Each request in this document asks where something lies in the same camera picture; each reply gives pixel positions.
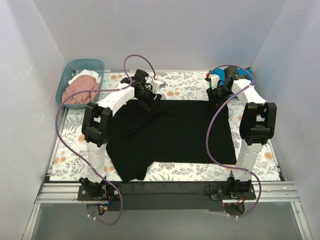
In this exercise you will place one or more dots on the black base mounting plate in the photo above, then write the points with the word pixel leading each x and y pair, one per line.
pixel 166 195

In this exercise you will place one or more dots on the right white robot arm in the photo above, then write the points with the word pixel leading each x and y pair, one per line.
pixel 257 126

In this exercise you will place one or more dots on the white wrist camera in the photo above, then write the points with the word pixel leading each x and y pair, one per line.
pixel 213 78
pixel 157 85

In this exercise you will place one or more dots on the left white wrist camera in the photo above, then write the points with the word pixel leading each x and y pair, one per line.
pixel 157 85

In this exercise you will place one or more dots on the floral patterned table mat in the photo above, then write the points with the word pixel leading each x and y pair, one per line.
pixel 180 85

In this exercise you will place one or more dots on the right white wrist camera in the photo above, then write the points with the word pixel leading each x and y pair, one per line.
pixel 213 78

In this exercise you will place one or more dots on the folded blue t shirt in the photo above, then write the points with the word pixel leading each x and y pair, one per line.
pixel 222 77

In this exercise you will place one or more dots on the teal plastic laundry bin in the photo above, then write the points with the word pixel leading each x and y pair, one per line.
pixel 74 67

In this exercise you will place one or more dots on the aluminium frame rail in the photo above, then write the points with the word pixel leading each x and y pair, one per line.
pixel 67 192

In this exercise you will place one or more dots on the black t shirt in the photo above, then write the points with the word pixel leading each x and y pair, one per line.
pixel 176 131

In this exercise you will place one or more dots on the white t shirt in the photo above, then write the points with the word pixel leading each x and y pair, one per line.
pixel 84 72

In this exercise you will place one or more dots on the pink t shirt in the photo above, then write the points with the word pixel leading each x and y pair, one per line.
pixel 81 83

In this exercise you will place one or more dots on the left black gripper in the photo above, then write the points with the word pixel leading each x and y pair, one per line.
pixel 150 100

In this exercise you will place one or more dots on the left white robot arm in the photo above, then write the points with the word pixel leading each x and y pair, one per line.
pixel 98 120

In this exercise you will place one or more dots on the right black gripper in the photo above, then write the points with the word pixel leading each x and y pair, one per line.
pixel 215 94

